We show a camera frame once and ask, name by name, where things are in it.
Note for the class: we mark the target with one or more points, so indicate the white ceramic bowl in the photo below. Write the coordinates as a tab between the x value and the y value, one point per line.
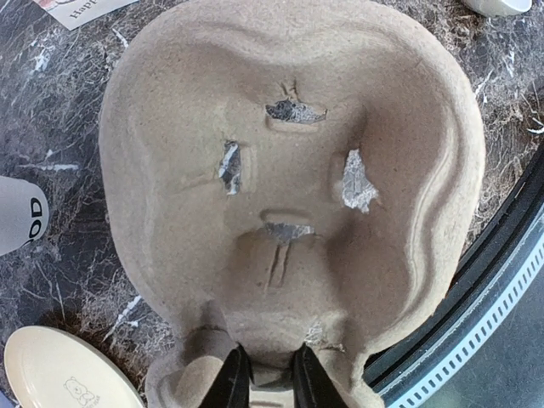
499	8

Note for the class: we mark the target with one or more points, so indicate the brown pulp cup carrier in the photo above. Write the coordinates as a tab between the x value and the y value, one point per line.
273	168

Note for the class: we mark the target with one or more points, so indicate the white slotted cable duct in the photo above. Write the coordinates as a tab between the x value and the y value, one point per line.
477	336

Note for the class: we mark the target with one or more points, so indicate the white cream bear paper bag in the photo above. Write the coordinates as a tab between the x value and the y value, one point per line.
75	13

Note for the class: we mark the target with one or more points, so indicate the white cup holding straws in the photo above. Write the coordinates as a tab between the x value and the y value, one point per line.
24	213

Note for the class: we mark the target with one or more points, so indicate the beige round plate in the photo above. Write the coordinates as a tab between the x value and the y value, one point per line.
47	367

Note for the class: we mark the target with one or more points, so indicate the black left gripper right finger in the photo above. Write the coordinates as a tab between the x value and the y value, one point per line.
312	387

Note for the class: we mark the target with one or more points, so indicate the black front table rail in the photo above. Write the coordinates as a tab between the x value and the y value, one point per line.
480	262

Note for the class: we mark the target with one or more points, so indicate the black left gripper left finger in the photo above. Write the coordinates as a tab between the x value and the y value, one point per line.
231	387

